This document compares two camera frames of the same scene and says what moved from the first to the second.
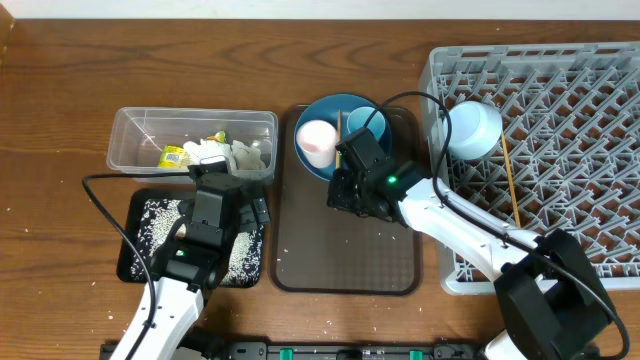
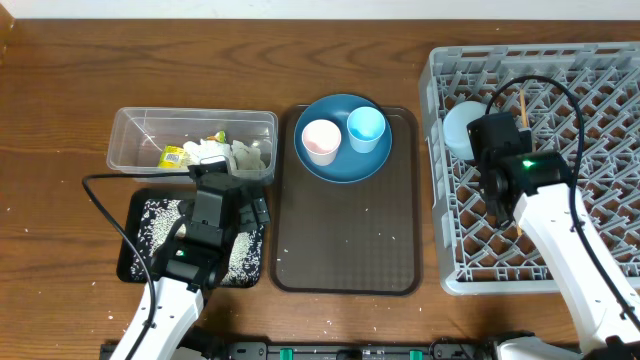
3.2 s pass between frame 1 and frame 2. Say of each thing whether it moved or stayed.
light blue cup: stayed
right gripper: moved
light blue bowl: stayed
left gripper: stayed
